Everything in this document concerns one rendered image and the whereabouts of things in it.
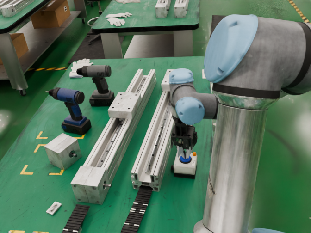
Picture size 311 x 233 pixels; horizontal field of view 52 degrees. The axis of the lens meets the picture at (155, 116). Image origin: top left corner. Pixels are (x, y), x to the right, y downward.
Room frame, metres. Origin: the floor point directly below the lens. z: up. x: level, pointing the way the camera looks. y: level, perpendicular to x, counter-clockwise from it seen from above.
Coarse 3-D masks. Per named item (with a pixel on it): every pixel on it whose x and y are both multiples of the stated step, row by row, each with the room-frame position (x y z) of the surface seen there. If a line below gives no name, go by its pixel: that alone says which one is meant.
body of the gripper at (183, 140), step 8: (176, 120) 0.85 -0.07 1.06; (176, 128) 0.84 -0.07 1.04; (184, 128) 0.85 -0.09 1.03; (192, 128) 0.88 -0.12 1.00; (176, 136) 0.84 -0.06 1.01; (184, 136) 0.83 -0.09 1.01; (192, 136) 0.84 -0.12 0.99; (176, 144) 0.84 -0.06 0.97; (184, 144) 0.83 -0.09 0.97; (192, 144) 0.84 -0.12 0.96
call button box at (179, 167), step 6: (192, 156) 0.91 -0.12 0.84; (174, 162) 0.89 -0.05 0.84; (180, 162) 0.89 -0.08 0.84; (186, 162) 0.88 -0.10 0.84; (192, 162) 0.88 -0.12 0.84; (174, 168) 0.87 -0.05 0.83; (180, 168) 0.87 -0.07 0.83; (186, 168) 0.86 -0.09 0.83; (192, 168) 0.85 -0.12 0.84; (174, 174) 0.87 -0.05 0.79; (180, 174) 0.87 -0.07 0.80; (186, 174) 0.86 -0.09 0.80; (192, 174) 0.86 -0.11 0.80
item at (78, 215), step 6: (78, 204) 0.76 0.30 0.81; (78, 210) 0.73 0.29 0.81; (84, 210) 0.73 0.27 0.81; (72, 216) 0.71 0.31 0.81; (78, 216) 0.71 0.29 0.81; (84, 216) 0.70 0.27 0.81; (72, 222) 0.68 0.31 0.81; (78, 222) 0.68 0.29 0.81; (66, 228) 0.66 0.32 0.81; (72, 228) 0.66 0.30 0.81; (78, 228) 0.66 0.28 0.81
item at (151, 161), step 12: (168, 96) 1.38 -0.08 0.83; (156, 108) 1.23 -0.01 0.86; (168, 108) 1.27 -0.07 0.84; (156, 120) 1.14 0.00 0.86; (168, 120) 1.13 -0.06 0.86; (156, 132) 1.11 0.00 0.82; (168, 132) 1.05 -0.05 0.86; (144, 144) 0.98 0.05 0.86; (156, 144) 1.01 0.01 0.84; (168, 144) 1.00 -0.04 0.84; (144, 156) 0.92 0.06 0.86; (156, 156) 0.91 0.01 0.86; (168, 156) 0.98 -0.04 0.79; (132, 168) 0.86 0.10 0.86; (144, 168) 0.89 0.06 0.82; (156, 168) 0.84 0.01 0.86; (132, 180) 0.84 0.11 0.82; (144, 180) 0.83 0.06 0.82; (156, 180) 0.81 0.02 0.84
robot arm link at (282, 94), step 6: (306, 24) 0.51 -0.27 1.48; (306, 78) 0.46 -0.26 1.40; (300, 84) 0.47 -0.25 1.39; (306, 84) 0.47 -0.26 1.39; (282, 90) 0.55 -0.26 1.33; (288, 90) 0.53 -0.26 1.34; (294, 90) 0.52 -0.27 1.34; (300, 90) 0.51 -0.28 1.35; (306, 90) 0.51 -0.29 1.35; (282, 96) 0.58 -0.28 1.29; (216, 108) 0.75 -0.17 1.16; (216, 114) 0.75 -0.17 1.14
